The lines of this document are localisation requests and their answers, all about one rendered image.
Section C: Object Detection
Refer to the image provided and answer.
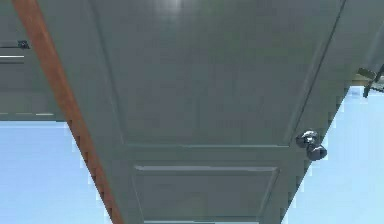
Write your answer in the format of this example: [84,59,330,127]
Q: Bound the brown wooden door frame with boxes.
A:
[11,0,126,224]

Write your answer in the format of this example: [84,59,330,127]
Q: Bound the dark round door knob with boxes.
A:
[295,129,328,162]

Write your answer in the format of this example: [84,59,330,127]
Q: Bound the grey panelled room door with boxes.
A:
[34,0,384,224]

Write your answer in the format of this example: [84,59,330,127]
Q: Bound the grey cupboard with dark knob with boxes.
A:
[0,0,64,122]

